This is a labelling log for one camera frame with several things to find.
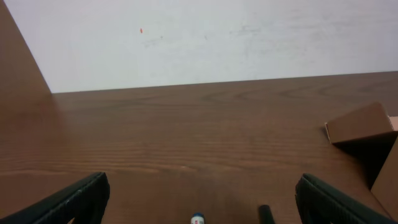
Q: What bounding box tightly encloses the blue capped marker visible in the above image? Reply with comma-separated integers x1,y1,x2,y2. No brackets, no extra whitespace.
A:
190,213,205,224

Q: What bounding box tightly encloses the brown cardboard box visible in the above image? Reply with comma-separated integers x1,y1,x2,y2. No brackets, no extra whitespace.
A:
325,102,397,220

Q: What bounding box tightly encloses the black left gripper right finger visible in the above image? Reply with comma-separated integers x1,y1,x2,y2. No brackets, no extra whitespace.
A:
295,174,395,224

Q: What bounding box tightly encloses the black capped marker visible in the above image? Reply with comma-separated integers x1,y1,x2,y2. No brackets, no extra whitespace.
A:
258,205,275,224

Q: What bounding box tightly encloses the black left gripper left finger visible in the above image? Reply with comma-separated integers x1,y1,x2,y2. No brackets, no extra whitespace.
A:
1,172,110,224

